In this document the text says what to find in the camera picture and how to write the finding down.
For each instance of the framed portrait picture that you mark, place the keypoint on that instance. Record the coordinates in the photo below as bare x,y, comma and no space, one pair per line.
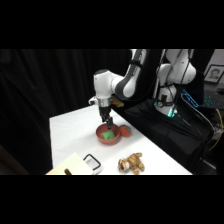
214,74

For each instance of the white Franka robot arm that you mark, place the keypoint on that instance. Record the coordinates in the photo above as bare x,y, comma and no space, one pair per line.
128,83

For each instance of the pink bowl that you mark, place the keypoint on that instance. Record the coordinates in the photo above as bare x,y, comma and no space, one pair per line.
108,141

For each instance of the pale wooden box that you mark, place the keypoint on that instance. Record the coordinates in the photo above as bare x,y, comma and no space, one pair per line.
71,165

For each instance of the tiger plush toy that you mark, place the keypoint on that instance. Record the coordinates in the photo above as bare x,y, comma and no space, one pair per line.
130,163

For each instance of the keyboard with blue lights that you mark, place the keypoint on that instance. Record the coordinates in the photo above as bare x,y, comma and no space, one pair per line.
200,99

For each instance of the gold wrist camera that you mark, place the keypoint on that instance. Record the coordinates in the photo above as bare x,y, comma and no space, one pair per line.
117,102

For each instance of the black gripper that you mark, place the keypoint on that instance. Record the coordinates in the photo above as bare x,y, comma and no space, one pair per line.
106,113

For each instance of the small green light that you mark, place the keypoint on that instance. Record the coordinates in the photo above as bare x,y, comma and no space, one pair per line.
171,112

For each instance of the green soft triangle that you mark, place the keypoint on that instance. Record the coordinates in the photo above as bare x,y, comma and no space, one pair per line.
108,135

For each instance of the black robot stand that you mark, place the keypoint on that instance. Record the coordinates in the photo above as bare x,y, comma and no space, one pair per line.
166,133

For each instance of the orange round toy fruit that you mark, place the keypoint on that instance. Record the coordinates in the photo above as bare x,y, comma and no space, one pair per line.
125,131

